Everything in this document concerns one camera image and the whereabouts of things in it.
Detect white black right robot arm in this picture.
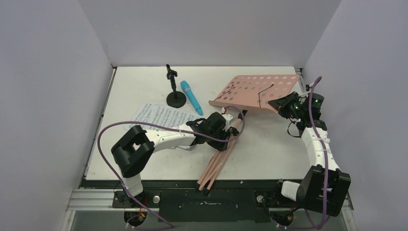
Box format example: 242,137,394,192
268,92,351,217

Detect blue toy microphone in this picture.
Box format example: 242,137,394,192
180,80,204,116

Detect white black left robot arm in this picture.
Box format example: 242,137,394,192
111,112,239,207

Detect aluminium mounting rail frame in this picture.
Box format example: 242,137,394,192
62,188,357,231

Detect upper sheet music page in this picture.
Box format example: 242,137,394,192
145,104,201,128

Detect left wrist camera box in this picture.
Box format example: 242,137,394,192
222,114,235,124

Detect sheet music page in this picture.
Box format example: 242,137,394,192
145,104,201,128
124,103,154,131

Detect lower sheet music page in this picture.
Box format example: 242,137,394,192
124,103,154,131

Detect pink folding music stand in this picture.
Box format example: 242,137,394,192
197,74,300,195

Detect black microphone desk stand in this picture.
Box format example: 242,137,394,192
166,64,187,108

